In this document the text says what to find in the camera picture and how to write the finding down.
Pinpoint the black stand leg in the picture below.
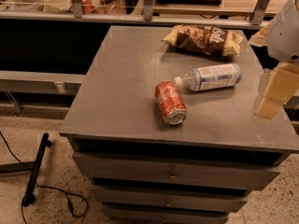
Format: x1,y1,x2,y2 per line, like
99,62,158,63
21,133,52,207

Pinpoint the brown chip bag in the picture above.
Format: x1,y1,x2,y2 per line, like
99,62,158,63
163,24,243,57

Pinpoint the bottom grey drawer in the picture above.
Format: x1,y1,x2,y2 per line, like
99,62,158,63
102,203,228,224

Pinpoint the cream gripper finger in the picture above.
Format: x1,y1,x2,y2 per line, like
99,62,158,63
249,25,270,47
255,62,299,119

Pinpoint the black cable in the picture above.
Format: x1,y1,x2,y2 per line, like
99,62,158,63
0,131,90,224

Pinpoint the middle grey drawer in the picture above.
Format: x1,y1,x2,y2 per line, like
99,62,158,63
92,185,247,213

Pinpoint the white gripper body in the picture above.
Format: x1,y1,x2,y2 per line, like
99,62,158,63
267,0,299,63

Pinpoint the top grey drawer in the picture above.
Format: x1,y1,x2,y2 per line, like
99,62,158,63
73,152,279,190

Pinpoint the grey drawer cabinet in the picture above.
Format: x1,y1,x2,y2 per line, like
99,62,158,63
59,24,299,224

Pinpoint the red cola can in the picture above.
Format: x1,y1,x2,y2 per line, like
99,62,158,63
155,81,187,125

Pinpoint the grey metal rail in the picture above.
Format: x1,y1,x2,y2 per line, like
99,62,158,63
0,71,85,95

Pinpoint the grey drawer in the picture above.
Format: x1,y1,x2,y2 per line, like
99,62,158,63
73,152,279,190
92,185,247,213
102,203,228,224

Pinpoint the blue label plastic bottle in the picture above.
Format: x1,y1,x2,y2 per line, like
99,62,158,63
174,63,242,91

